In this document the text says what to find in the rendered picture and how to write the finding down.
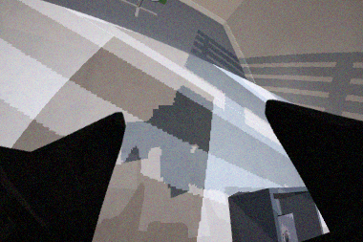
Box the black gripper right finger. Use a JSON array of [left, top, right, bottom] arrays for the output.
[[266, 100, 363, 231]]

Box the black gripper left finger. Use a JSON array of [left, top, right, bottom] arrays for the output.
[[0, 112, 126, 242]]

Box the grey square plate with hole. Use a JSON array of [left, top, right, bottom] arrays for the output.
[[278, 213, 298, 242]]

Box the dark grey open box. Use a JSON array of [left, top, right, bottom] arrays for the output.
[[227, 187, 324, 242]]

